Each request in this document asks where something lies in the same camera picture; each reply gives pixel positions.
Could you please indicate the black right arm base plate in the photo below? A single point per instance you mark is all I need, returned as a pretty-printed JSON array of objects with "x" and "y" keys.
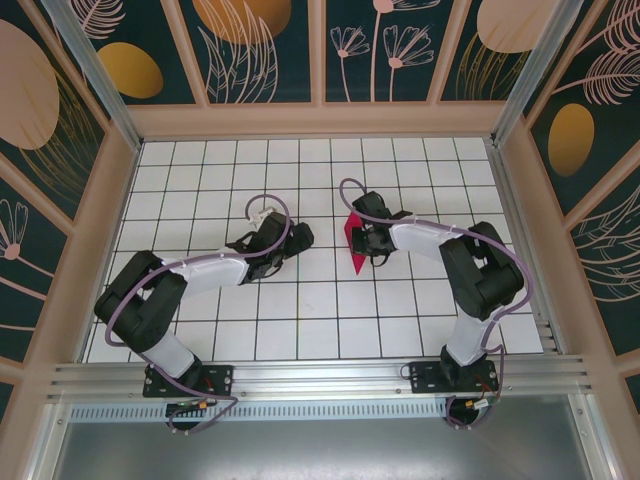
[{"x": 425, "y": 377}]

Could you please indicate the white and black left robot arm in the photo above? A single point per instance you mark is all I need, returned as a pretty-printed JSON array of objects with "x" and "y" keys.
[{"x": 135, "y": 310}]

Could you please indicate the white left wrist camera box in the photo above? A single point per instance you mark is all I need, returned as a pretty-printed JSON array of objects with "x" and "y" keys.
[{"x": 260, "y": 216}]

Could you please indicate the aluminium mounting rail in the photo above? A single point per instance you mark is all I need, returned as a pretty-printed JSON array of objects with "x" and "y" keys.
[{"x": 320, "y": 377}]

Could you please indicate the grey metal sheet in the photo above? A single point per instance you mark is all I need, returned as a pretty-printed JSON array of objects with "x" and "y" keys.
[{"x": 320, "y": 450}]

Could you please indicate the aluminium side rail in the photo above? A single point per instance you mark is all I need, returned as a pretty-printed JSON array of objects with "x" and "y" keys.
[{"x": 517, "y": 220}]

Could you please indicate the small circuit board with connectors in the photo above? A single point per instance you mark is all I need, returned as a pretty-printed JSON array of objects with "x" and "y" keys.
[
  {"x": 482, "y": 402},
  {"x": 192, "y": 406}
]

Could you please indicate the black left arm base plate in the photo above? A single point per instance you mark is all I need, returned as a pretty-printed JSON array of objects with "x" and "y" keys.
[{"x": 220, "y": 380}]

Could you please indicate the aluminium corner post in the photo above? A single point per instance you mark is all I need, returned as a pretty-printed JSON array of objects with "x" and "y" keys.
[
  {"x": 530, "y": 70},
  {"x": 100, "y": 85}
]

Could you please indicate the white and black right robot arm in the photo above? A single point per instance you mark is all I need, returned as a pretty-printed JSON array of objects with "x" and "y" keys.
[{"x": 480, "y": 270}]

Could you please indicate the magenta cloth square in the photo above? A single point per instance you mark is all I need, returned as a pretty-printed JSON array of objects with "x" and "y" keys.
[{"x": 350, "y": 222}]

